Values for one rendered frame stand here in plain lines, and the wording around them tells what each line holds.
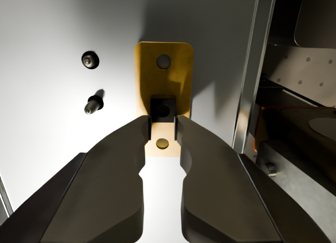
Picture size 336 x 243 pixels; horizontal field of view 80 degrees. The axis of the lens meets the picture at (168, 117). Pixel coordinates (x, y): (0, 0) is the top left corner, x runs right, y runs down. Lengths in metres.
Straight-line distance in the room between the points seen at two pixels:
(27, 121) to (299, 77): 0.50
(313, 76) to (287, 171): 0.40
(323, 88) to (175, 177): 0.46
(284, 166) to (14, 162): 0.22
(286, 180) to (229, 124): 0.06
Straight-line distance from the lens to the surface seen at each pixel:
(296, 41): 0.19
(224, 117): 0.16
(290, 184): 0.18
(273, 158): 0.19
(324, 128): 0.23
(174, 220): 0.22
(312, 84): 0.56
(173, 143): 0.15
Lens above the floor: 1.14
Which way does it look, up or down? 67 degrees down
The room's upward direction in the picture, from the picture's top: 177 degrees clockwise
